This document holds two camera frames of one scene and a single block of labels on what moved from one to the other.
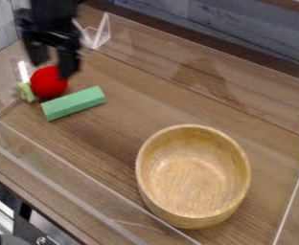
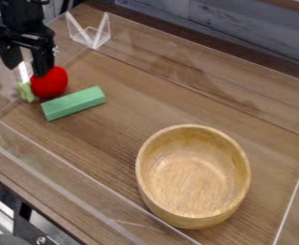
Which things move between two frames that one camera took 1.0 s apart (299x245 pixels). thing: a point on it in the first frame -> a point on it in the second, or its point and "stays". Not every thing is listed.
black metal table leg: x=25 y=230 stays
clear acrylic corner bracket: x=92 y=36 stays
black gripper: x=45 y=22 -> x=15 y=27
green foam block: x=64 y=106 stays
